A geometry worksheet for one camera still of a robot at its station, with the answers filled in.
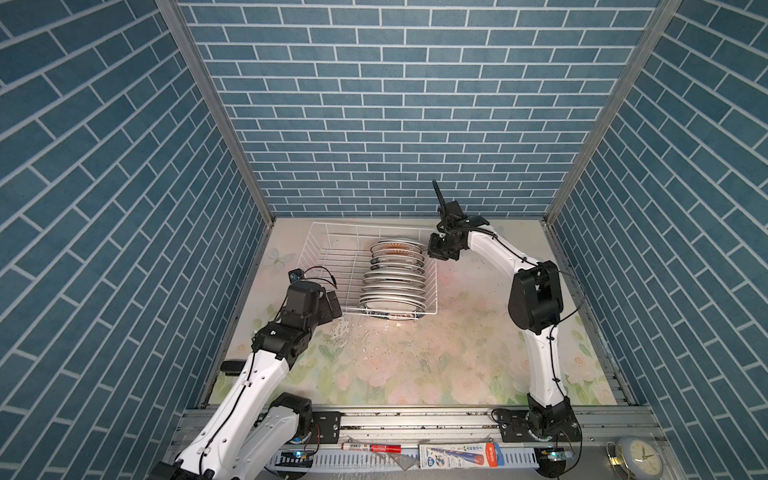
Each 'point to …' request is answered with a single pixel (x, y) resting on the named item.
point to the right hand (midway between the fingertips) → (428, 249)
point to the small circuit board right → (558, 456)
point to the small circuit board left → (297, 458)
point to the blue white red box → (453, 456)
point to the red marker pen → (373, 447)
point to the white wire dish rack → (337, 256)
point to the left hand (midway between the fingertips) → (323, 300)
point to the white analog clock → (641, 458)
